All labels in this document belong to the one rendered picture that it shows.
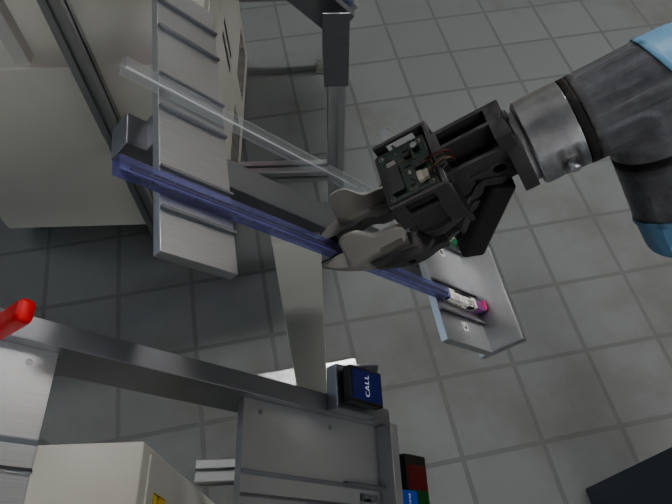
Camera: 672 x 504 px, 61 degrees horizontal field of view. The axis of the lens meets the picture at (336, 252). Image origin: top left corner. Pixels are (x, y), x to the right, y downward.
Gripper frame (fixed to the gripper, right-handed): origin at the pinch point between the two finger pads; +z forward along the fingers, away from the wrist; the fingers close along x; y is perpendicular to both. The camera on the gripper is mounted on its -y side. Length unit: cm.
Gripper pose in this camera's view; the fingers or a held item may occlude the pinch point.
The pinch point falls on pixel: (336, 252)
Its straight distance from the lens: 57.2
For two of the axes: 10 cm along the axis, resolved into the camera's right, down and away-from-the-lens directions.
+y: -4.9, -3.9, -7.8
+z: -8.5, 4.1, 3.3
